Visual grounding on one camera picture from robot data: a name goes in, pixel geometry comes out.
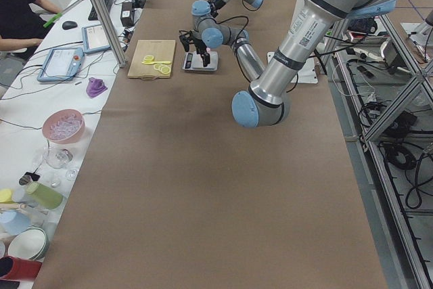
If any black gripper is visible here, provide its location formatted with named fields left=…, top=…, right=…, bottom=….
left=191, top=36, right=210, bottom=67
left=208, top=0, right=227, bottom=18

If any silver digital kitchen scale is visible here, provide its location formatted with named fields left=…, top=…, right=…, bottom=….
left=181, top=51, right=219, bottom=72

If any green cup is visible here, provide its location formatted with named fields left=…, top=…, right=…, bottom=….
left=25, top=181, right=63, bottom=210

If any yellow cup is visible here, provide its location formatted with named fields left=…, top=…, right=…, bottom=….
left=0, top=188, right=14, bottom=204

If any light blue cup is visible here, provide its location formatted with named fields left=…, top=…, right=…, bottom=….
left=1, top=210, right=30, bottom=236

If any red cup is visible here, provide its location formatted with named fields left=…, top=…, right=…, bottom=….
left=1, top=256, right=42, bottom=281

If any wooden cutting board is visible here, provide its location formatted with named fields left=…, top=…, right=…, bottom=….
left=127, top=40, right=176, bottom=80

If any lemon slice on knife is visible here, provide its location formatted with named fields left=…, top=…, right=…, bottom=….
left=142, top=55, right=154, bottom=64

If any yellow plastic knife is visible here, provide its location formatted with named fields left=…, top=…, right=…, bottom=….
left=141, top=60, right=172, bottom=65

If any black power adapter box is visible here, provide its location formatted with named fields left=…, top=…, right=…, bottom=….
left=120, top=2, right=135, bottom=27

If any black keyboard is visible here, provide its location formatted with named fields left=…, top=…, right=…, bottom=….
left=87, top=0, right=116, bottom=22

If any far blue teach pendant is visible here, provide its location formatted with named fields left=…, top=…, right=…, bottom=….
left=81, top=24, right=110, bottom=54

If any blue teach pendant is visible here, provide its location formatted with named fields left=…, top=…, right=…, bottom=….
left=81, top=24, right=110, bottom=54
left=37, top=47, right=85, bottom=83

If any purple cloth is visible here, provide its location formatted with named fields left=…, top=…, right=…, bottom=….
left=86, top=77, right=108, bottom=98

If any near blue teach pendant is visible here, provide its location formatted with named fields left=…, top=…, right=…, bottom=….
left=37, top=47, right=85, bottom=83

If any black computer mouse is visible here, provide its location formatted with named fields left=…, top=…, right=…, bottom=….
left=62, top=21, right=78, bottom=30

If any pink bowl with ice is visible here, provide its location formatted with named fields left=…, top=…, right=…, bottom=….
left=42, top=109, right=85, bottom=144

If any wine glass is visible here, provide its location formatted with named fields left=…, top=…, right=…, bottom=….
left=43, top=148, right=73, bottom=169

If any person in black shirt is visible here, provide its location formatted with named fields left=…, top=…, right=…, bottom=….
left=1, top=0, right=62, bottom=60

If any white green rimmed bowl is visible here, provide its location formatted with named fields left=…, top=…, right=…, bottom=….
left=7, top=227, right=49, bottom=261

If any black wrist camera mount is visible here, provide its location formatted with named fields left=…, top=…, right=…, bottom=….
left=179, top=30, right=195, bottom=52

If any lemon slice near handle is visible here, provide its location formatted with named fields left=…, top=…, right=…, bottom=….
left=159, top=65, right=171, bottom=75

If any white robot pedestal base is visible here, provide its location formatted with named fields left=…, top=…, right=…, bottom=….
left=267, top=51, right=318, bottom=84

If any aluminium frame post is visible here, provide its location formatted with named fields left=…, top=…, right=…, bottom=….
left=91, top=0, right=127, bottom=68

